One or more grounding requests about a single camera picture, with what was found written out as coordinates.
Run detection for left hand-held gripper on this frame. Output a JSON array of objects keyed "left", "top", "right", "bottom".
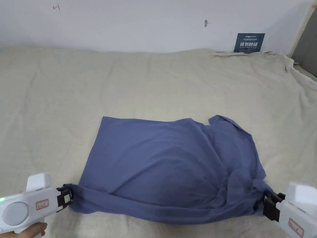
[{"left": 0, "top": 173, "right": 75, "bottom": 234}]

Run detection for dark blue printed card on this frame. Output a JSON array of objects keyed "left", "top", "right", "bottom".
[{"left": 234, "top": 33, "right": 266, "bottom": 54}]

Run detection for person's left hand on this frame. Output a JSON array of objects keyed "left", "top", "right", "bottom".
[{"left": 0, "top": 222, "right": 48, "bottom": 238}]

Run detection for dark blue shirt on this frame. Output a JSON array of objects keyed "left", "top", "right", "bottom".
[{"left": 68, "top": 114, "right": 274, "bottom": 225}]

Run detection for bed with beige sheet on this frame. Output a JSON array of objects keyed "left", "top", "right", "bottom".
[{"left": 0, "top": 45, "right": 317, "bottom": 238}]

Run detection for grey padded headboard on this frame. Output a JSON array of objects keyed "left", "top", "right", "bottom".
[{"left": 292, "top": 9, "right": 317, "bottom": 83}]

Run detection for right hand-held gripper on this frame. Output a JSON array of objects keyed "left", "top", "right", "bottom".
[{"left": 262, "top": 182, "right": 317, "bottom": 238}]

